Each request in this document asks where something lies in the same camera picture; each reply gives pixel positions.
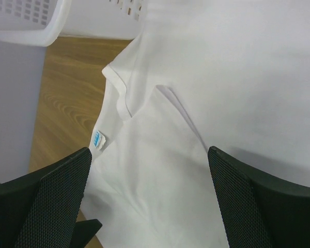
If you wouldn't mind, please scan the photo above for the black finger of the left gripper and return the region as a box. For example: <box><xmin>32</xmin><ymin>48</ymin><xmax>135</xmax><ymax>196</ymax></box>
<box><xmin>71</xmin><ymin>219</ymin><xmax>102</xmax><ymax>248</ymax></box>

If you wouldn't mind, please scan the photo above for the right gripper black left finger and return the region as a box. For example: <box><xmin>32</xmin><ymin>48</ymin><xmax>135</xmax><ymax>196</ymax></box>
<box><xmin>0</xmin><ymin>147</ymin><xmax>92</xmax><ymax>247</ymax></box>

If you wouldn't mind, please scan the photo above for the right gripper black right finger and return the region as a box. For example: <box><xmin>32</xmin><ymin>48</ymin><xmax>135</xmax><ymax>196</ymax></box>
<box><xmin>208</xmin><ymin>146</ymin><xmax>310</xmax><ymax>247</ymax></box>

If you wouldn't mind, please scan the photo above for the white t shirt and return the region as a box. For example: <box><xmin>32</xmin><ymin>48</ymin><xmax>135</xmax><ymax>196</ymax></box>
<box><xmin>82</xmin><ymin>1</ymin><xmax>310</xmax><ymax>247</ymax></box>

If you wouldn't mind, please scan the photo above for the white plastic perforated basket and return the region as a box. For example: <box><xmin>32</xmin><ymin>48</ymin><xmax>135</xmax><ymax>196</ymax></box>
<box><xmin>0</xmin><ymin>0</ymin><xmax>148</xmax><ymax>47</ymax></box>

